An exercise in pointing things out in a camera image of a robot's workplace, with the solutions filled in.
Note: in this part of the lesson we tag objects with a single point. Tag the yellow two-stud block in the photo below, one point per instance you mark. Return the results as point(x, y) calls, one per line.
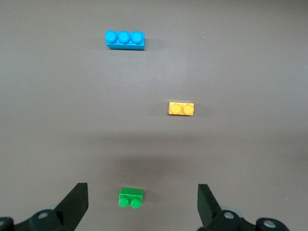
point(180, 109)

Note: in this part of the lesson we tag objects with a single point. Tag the green two-stud block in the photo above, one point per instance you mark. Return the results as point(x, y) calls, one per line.
point(131, 193)

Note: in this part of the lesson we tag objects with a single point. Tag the blue three-stud block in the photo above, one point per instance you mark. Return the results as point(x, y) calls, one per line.
point(125, 44)

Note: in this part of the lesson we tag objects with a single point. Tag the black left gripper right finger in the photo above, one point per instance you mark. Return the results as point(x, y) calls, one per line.
point(207, 207)

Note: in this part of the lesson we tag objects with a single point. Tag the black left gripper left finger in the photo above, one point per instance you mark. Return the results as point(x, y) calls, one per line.
point(72, 207)

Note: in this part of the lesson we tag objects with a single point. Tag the brown table cover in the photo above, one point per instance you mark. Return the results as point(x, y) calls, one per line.
point(72, 96)

